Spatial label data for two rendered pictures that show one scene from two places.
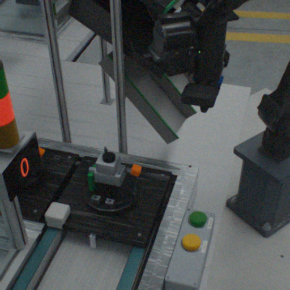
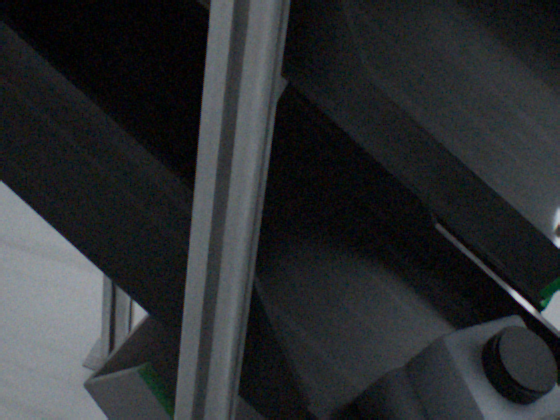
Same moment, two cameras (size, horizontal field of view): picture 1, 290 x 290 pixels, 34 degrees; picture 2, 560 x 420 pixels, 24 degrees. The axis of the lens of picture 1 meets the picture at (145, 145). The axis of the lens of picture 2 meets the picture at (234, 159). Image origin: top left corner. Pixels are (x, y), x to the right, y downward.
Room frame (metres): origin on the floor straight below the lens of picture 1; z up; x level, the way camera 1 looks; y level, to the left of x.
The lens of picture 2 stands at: (0.68, 0.07, 1.65)
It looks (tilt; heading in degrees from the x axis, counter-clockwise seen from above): 40 degrees down; 359
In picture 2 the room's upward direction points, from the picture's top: 6 degrees clockwise
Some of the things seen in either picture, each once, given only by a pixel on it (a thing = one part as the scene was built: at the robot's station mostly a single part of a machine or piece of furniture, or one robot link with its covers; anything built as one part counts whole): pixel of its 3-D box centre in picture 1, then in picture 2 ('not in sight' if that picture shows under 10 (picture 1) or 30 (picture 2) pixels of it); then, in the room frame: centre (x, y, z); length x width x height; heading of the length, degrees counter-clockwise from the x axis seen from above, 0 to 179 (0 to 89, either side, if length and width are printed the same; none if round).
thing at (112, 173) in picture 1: (105, 166); not in sight; (0.82, 0.09, 1.06); 0.08 x 0.04 x 0.07; 73
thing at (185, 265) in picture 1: (191, 252); not in sight; (0.67, -0.10, 0.93); 0.21 x 0.07 x 0.06; 163
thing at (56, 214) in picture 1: (58, 215); not in sight; (0.75, 0.20, 0.97); 0.05 x 0.05 x 0.04; 73
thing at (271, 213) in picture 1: (269, 181); not in sight; (0.86, -0.31, 0.96); 0.15 x 0.15 x 0.20; 36
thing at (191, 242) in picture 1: (191, 243); not in sight; (0.67, -0.10, 0.96); 0.04 x 0.04 x 0.02
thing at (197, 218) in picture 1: (197, 220); not in sight; (0.74, -0.12, 0.96); 0.04 x 0.04 x 0.02
